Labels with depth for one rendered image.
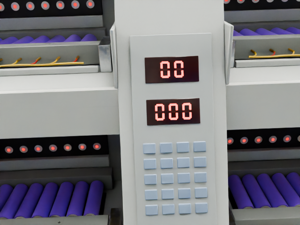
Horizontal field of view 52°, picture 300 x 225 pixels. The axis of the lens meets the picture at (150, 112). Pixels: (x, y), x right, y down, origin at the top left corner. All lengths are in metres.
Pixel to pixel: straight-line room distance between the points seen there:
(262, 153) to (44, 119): 0.31
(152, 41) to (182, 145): 0.09
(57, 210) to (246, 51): 0.28
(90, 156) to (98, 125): 0.17
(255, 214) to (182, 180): 0.13
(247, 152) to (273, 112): 0.17
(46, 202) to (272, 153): 0.31
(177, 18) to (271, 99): 0.11
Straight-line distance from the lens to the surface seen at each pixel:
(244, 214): 0.38
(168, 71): 0.27
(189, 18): 0.28
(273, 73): 0.32
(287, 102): 0.30
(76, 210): 0.40
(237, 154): 0.46
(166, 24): 0.28
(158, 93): 0.27
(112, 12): 0.49
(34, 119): 0.30
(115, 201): 0.43
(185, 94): 0.27
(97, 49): 0.34
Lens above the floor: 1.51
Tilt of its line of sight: 3 degrees down
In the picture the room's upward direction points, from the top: 2 degrees counter-clockwise
